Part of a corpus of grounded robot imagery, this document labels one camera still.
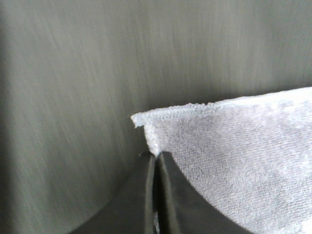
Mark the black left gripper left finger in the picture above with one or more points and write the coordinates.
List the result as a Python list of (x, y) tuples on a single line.
[(130, 211)]

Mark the grey microfibre towel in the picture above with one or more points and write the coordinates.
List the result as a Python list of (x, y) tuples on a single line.
[(250, 157)]

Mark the black felt table mat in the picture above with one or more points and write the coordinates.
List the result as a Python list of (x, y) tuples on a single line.
[(72, 72)]

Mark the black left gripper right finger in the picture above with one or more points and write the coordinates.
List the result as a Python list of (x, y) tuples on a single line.
[(181, 209)]

